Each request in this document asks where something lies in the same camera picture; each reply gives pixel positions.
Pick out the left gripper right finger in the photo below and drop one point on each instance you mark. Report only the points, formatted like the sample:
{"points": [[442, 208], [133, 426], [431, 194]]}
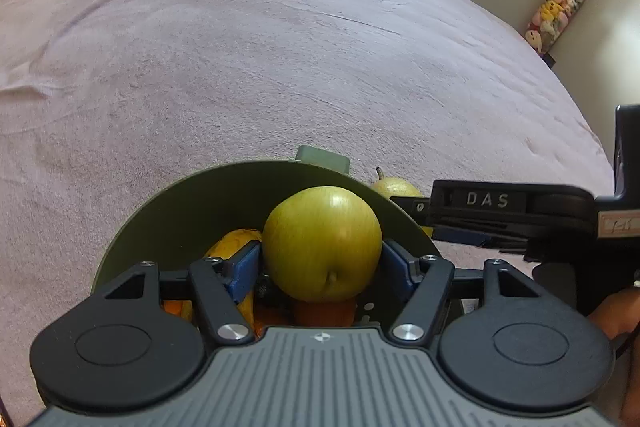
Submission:
{"points": [[414, 294]]}

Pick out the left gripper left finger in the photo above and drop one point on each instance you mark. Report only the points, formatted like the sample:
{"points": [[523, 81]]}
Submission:
{"points": [[218, 287]]}

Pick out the yellow spotted banana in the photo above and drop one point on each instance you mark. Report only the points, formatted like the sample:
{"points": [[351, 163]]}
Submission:
{"points": [[225, 248]]}

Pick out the green plastic colander bowl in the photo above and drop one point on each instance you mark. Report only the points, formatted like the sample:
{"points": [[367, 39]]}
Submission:
{"points": [[176, 226]]}

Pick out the orange mandarin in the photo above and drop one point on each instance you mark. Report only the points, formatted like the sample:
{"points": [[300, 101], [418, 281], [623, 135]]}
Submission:
{"points": [[179, 308], [340, 314], [268, 316]]}

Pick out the yellow green pear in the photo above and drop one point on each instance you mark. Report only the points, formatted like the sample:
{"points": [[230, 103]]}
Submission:
{"points": [[391, 186]]}

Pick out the green apple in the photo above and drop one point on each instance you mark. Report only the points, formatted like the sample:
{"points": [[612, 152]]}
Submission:
{"points": [[322, 245]]}

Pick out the orange mandarin front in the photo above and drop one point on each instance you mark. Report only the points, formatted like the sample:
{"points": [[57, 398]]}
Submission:
{"points": [[179, 308]]}

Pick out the person right hand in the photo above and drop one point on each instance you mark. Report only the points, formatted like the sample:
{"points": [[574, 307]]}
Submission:
{"points": [[618, 318]]}

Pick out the pink bed blanket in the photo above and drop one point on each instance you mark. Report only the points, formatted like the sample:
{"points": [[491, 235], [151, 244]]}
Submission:
{"points": [[106, 102]]}

